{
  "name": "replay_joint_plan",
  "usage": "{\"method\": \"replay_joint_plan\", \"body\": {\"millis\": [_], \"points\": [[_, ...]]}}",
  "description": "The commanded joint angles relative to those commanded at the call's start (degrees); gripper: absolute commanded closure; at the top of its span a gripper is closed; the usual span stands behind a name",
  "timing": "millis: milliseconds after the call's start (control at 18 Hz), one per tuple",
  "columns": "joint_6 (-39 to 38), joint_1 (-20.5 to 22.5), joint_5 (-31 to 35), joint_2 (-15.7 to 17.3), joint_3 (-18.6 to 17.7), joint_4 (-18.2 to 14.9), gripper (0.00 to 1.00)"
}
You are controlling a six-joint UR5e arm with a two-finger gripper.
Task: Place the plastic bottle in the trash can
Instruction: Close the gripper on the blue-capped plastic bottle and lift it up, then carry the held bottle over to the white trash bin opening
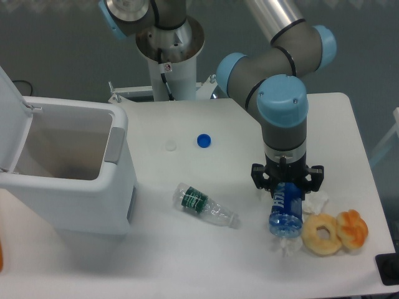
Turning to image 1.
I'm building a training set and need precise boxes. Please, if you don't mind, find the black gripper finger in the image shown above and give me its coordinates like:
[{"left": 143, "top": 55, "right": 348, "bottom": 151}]
[
  {"left": 251, "top": 171, "right": 270, "bottom": 190},
  {"left": 309, "top": 173, "right": 323, "bottom": 192}
]

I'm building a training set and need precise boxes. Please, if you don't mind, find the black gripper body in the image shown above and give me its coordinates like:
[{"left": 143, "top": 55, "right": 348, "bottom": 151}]
[{"left": 251, "top": 154, "right": 324, "bottom": 192}]

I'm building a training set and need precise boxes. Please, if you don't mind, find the blue plastic bottle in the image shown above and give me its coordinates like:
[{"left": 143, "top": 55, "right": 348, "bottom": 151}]
[{"left": 269, "top": 183, "right": 303, "bottom": 239}]

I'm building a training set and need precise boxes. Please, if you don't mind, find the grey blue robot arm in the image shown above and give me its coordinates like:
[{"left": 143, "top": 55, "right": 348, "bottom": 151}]
[{"left": 99, "top": 1, "right": 337, "bottom": 193}]

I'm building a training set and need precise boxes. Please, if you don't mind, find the blue bottle cap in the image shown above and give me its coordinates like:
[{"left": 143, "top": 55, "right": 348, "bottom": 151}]
[{"left": 196, "top": 133, "right": 211, "bottom": 148}]

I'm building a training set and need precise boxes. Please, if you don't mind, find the clear bottle green label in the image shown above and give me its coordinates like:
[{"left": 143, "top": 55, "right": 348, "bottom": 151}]
[{"left": 172, "top": 183, "right": 240, "bottom": 229}]

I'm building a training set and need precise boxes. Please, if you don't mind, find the white bottle cap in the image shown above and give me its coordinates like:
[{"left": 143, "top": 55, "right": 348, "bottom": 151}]
[{"left": 165, "top": 140, "right": 177, "bottom": 152}]

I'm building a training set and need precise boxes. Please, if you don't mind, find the white trash can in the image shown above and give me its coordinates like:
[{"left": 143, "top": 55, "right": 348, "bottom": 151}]
[{"left": 1, "top": 97, "right": 137, "bottom": 235}]

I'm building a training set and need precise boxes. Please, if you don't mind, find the white trash can lid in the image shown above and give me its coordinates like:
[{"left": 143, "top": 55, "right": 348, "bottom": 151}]
[{"left": 1, "top": 70, "right": 42, "bottom": 173}]

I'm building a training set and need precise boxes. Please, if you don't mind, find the orange glazed pastry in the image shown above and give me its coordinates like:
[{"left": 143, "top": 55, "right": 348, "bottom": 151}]
[{"left": 336, "top": 209, "right": 368, "bottom": 250}]

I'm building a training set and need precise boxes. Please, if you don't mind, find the black device at edge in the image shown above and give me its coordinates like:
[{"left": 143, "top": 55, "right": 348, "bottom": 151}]
[{"left": 375, "top": 253, "right": 398, "bottom": 286}]

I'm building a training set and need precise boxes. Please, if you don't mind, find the orange object at edge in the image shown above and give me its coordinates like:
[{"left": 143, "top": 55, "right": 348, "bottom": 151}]
[{"left": 0, "top": 241, "right": 4, "bottom": 272}]

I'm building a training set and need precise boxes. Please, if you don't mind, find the plain ring donut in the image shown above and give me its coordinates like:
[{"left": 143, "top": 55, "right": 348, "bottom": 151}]
[{"left": 301, "top": 213, "right": 342, "bottom": 256}]

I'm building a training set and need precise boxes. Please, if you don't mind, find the white metal frame bracket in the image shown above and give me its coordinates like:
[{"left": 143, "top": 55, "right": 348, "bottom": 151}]
[{"left": 108, "top": 74, "right": 226, "bottom": 103}]

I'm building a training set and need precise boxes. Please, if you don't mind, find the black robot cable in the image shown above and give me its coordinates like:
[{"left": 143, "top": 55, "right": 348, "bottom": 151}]
[{"left": 156, "top": 48, "right": 175, "bottom": 101}]

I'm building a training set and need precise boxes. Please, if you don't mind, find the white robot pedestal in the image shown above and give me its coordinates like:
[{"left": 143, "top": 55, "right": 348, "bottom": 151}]
[{"left": 136, "top": 16, "right": 204, "bottom": 102}]

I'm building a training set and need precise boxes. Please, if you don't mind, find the black floor cable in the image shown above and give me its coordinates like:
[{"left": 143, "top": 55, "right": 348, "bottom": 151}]
[{"left": 12, "top": 80, "right": 32, "bottom": 95}]

